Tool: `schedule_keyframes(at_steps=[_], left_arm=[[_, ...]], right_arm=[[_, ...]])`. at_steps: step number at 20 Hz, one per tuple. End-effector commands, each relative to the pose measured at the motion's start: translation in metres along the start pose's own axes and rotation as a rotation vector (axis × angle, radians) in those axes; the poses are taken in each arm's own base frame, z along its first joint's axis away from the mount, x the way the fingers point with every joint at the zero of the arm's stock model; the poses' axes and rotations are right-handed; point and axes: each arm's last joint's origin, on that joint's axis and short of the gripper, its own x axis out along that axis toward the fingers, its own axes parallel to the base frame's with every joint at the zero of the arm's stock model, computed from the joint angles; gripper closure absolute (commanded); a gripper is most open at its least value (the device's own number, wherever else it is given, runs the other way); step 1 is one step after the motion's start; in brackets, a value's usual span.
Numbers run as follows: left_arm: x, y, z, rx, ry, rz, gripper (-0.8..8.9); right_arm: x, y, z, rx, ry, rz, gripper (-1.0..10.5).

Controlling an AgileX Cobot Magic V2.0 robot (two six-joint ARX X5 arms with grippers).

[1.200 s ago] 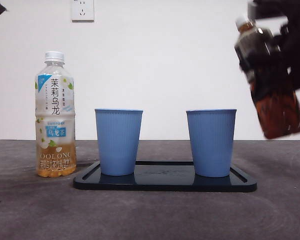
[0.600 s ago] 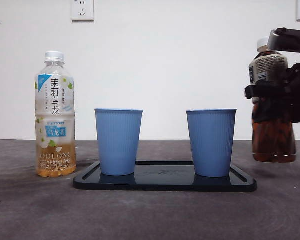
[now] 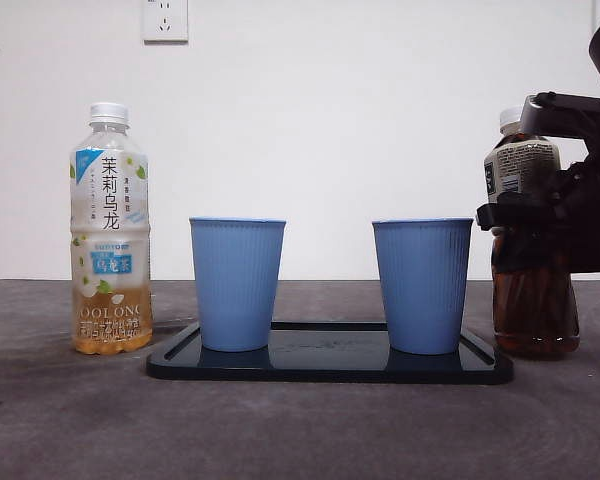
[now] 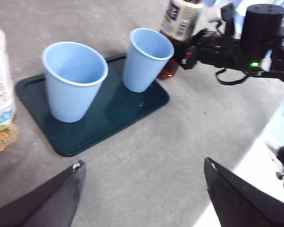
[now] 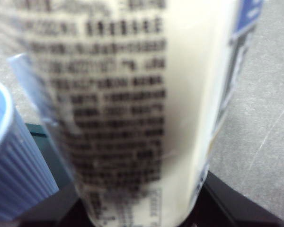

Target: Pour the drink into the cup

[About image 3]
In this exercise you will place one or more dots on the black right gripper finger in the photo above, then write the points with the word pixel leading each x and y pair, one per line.
pixel 530 235

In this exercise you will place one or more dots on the dark tea bottle beige label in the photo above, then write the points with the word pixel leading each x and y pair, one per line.
pixel 530 315

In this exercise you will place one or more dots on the oolong tea bottle white label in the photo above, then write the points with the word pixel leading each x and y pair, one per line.
pixel 111 200

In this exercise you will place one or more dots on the blue ribbed plastic cup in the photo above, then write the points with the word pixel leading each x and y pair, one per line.
pixel 422 290
pixel 236 290

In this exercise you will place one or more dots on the dark glossy rectangular tray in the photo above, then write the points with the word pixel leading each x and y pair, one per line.
pixel 330 357

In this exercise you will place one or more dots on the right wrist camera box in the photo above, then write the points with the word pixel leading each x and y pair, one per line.
pixel 531 117

